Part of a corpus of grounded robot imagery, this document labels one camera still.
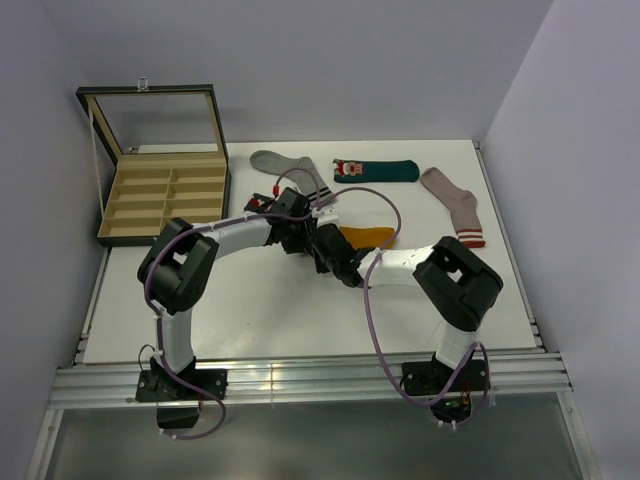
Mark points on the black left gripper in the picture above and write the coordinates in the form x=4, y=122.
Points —
x=301, y=244

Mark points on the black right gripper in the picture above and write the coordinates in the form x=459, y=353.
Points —
x=321, y=267

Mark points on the black compartment box beige lining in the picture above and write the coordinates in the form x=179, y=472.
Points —
x=170, y=158

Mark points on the aluminium rail frame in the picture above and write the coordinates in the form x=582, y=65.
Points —
x=308, y=364

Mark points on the dark green reindeer sock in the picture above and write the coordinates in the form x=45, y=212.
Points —
x=358, y=171

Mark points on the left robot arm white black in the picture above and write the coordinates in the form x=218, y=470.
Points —
x=177, y=267

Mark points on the taupe sock red cuff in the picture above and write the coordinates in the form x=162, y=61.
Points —
x=461, y=205

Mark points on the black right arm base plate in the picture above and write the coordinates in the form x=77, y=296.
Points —
x=427, y=378

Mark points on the grey striped sock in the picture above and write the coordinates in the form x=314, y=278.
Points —
x=301, y=171

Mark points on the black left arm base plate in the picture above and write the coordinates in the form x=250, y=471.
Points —
x=159, y=387

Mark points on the mustard yellow sock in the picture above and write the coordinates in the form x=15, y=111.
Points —
x=374, y=237

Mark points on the navy santa sock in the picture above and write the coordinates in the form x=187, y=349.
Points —
x=259, y=204

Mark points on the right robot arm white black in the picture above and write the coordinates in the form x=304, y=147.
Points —
x=458, y=283

